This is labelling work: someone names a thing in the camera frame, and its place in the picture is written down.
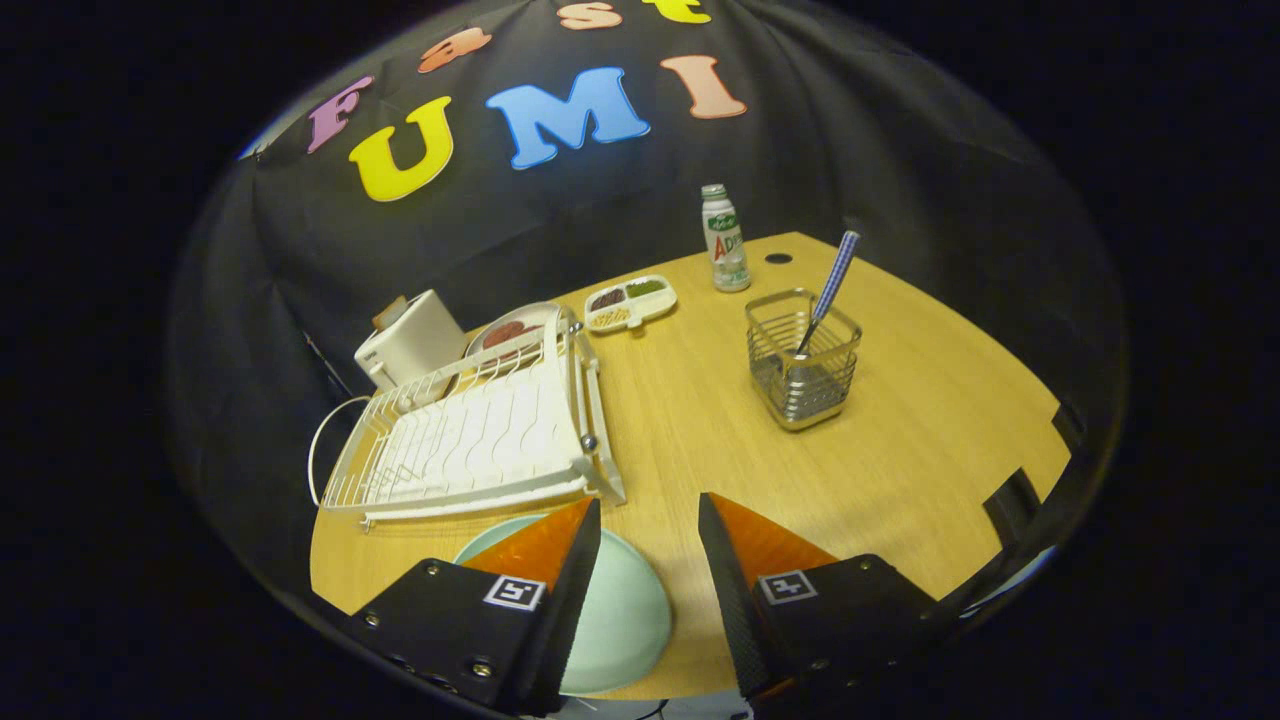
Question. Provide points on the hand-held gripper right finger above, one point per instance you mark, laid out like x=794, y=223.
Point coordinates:
x=728, y=600

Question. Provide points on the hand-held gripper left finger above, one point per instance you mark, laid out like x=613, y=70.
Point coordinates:
x=570, y=620

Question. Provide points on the light green plate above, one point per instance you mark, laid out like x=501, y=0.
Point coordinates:
x=625, y=620

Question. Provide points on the beige round plate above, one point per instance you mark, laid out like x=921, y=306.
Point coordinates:
x=540, y=315

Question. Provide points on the white divided bean dish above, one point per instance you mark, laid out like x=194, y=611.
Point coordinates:
x=630, y=303

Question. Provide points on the brown meat patty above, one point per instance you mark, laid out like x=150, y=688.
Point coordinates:
x=503, y=332

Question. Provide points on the white toaster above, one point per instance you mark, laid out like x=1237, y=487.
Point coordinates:
x=415, y=340

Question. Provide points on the white green label bottle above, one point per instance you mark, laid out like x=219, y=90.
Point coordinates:
x=727, y=245

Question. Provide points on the brown toast slice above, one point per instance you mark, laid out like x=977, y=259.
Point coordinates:
x=390, y=312

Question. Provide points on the black backdrop cloth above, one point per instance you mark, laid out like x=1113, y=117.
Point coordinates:
x=560, y=220

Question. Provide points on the black table edge bracket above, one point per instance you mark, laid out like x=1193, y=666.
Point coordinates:
x=1012, y=505

